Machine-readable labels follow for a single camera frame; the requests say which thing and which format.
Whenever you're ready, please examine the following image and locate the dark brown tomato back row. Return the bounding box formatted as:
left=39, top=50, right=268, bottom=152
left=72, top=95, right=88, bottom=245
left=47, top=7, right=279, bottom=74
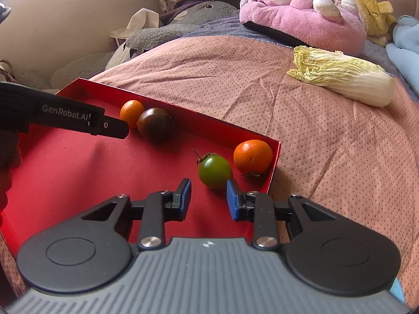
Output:
left=137, top=108, right=173, bottom=141

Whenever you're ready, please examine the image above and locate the orange cherry tomato back left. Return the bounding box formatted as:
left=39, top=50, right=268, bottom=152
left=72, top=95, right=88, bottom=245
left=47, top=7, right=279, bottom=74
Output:
left=119, top=100, right=145, bottom=129

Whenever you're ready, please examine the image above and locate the light blue blanket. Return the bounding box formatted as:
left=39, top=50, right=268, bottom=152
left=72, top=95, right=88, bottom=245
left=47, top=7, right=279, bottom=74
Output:
left=386, top=15, right=419, bottom=100

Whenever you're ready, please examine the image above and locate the orange mandarin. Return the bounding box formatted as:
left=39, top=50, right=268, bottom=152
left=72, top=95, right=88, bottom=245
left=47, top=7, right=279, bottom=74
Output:
left=233, top=140, right=273, bottom=175

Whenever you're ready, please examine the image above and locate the red shallow cardboard tray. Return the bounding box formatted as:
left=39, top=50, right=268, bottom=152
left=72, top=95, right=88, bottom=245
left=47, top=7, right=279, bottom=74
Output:
left=0, top=77, right=283, bottom=257

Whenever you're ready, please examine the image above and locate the pink plush rabbit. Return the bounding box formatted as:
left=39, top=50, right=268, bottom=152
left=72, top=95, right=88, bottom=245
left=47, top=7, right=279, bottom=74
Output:
left=239, top=0, right=366, bottom=56

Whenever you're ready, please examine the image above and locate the person's left hand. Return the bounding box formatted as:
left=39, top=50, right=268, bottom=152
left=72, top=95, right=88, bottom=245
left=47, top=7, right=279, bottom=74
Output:
left=0, top=131, right=22, bottom=212

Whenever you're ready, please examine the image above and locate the grey plush shark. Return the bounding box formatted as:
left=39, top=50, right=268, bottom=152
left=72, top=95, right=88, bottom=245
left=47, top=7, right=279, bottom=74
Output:
left=14, top=1, right=239, bottom=92

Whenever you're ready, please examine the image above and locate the green tomato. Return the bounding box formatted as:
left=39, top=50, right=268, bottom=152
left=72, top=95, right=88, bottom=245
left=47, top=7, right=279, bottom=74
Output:
left=193, top=150, right=233, bottom=190

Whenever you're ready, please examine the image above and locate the napa cabbage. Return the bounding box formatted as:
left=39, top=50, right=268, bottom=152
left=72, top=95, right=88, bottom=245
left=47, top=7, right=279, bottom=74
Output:
left=287, top=46, right=395, bottom=107

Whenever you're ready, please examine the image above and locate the white paper bag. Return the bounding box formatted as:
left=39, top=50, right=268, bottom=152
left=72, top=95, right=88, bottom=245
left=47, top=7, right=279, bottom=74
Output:
left=105, top=8, right=160, bottom=70

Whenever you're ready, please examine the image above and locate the pink dotted quilt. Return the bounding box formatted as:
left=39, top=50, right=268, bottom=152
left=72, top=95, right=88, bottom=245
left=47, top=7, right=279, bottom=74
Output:
left=5, top=36, right=418, bottom=313

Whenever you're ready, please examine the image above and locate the yellow plush garment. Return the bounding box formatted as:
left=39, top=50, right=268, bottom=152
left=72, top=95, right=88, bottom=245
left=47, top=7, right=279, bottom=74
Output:
left=354, top=0, right=397, bottom=47

